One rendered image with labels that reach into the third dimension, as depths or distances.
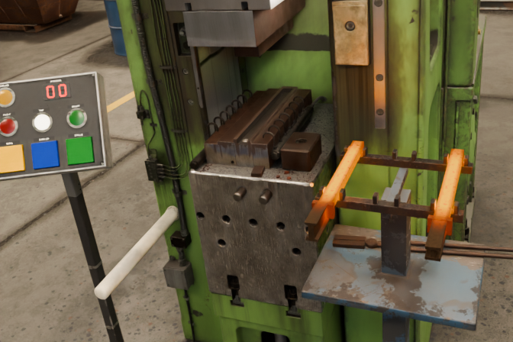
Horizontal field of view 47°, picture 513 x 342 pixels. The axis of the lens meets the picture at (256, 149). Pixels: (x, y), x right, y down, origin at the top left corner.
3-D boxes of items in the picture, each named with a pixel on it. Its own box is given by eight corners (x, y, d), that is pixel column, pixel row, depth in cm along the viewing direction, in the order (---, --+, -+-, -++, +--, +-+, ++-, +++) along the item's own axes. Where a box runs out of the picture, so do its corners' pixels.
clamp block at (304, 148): (311, 172, 162) (309, 151, 159) (282, 169, 165) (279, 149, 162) (322, 153, 172) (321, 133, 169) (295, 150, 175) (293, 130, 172)
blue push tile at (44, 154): (59, 166, 168) (56, 140, 168) (33, 169, 168) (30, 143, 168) (61, 166, 170) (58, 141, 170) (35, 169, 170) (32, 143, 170)
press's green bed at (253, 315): (329, 420, 197) (321, 312, 176) (228, 394, 211) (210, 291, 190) (365, 309, 242) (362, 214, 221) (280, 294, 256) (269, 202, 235)
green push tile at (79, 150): (93, 161, 168) (91, 135, 168) (67, 165, 168) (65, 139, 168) (95, 161, 170) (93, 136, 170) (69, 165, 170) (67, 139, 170)
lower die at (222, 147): (269, 169, 166) (266, 141, 163) (206, 162, 174) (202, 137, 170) (312, 110, 201) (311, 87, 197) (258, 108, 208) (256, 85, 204)
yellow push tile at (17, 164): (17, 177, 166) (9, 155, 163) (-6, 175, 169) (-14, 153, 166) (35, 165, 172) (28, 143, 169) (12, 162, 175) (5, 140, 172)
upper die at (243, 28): (256, 47, 151) (252, 10, 147) (188, 46, 158) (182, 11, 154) (305, 6, 185) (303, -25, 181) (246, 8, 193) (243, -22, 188)
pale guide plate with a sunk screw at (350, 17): (368, 66, 155) (366, 1, 147) (334, 65, 158) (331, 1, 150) (369, 62, 156) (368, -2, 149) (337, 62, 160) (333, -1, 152)
